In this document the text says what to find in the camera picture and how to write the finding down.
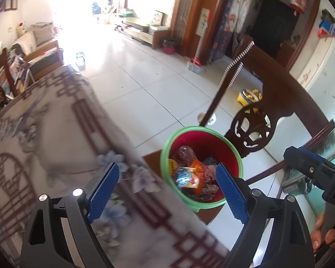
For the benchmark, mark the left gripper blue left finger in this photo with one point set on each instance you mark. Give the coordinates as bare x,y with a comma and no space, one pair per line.
100,193

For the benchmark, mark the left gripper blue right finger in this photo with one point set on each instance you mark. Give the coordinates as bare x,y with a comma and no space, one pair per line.
232,193

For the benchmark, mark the orange snack bag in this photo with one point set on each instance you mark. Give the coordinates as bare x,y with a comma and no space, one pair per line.
194,177

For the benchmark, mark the pink plastic wrapper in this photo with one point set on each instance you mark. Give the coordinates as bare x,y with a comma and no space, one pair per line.
185,156

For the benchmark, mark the yellow snack box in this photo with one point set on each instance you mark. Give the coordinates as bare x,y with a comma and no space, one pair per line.
173,166

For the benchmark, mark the green red trash bucket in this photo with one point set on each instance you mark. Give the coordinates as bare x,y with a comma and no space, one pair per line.
210,148

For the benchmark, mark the red floor trash bin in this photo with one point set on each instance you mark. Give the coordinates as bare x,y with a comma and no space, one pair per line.
170,45

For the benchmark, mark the right hand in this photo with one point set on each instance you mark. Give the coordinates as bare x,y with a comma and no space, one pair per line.
316,236

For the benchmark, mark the carved wooden chair near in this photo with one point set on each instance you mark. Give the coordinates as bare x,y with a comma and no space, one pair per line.
254,125

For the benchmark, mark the floral patterned tablecloth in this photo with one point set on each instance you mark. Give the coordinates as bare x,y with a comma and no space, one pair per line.
56,137

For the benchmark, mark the yellow toy on floor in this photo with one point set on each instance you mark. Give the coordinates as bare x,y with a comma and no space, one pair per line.
247,97

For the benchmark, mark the broom and dustpan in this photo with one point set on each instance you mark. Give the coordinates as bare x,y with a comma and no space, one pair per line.
194,64

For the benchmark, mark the sofa with cushions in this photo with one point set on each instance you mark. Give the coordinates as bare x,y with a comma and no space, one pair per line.
38,48

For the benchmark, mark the low tv cabinet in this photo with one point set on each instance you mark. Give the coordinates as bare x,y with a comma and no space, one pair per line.
143,32

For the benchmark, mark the framed wall pictures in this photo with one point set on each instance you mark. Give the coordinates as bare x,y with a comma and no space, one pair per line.
9,5

